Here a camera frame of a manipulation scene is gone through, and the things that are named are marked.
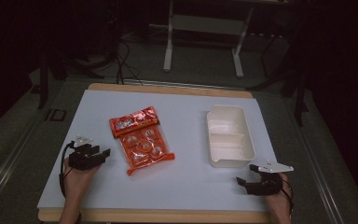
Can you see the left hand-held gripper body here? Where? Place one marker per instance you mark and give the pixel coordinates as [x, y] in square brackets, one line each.
[80, 160]

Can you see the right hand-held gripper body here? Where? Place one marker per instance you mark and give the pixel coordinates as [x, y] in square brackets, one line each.
[268, 183]

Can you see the orange snack packet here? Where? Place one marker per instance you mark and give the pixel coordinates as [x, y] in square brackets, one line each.
[141, 140]

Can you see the white plastic container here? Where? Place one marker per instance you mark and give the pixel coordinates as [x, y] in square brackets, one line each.
[230, 138]

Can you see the person's right hand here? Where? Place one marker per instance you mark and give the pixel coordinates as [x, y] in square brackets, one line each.
[276, 203]

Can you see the person's left hand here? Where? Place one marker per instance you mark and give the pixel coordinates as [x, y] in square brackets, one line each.
[79, 183]

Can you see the floor socket plate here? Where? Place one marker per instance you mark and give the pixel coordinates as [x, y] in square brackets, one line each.
[56, 115]

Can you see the pale table mat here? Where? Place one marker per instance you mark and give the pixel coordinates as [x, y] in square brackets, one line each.
[183, 174]

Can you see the wooden table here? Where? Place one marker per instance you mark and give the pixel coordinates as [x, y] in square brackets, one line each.
[155, 216]

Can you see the black stand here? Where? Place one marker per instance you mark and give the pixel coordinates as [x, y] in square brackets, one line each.
[300, 99]

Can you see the metal floor rail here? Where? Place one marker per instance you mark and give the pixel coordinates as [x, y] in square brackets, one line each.
[321, 180]
[6, 168]

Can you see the white metal desk frame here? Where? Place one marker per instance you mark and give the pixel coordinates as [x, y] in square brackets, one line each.
[205, 26]

